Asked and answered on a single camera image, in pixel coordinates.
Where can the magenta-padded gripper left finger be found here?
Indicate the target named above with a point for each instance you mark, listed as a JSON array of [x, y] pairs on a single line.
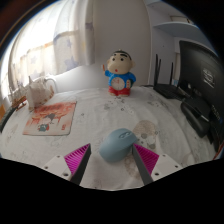
[[76, 160]]

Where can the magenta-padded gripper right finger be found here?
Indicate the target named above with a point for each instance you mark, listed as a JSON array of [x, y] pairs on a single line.
[[148, 160]]

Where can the light blue computer mouse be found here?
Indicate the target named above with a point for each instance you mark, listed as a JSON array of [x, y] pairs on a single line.
[[116, 145]]

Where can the white patterned tablecloth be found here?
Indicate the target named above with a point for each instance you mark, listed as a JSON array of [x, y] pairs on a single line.
[[93, 110]]

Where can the black glossy desk device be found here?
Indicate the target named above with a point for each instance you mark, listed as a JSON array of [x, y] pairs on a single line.
[[195, 121]]

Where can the black router with antennas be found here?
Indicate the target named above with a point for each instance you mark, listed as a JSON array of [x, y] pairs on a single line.
[[168, 90]]

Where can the large white conch shell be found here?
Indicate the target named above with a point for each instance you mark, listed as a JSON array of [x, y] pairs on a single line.
[[38, 93]]

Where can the wooden model sailing ship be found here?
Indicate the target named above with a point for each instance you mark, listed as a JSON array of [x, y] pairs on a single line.
[[20, 101]]

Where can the orange wooden board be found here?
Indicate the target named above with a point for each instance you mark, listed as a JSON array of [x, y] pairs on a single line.
[[2, 113]]

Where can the cartoon boy figurine clock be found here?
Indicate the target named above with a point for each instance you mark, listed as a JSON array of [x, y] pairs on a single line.
[[118, 66]]

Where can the white star-print curtain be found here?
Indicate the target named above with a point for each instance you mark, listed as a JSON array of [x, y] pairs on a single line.
[[50, 40]]

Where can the white wall shelf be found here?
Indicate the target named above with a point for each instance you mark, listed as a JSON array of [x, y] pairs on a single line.
[[176, 28]]

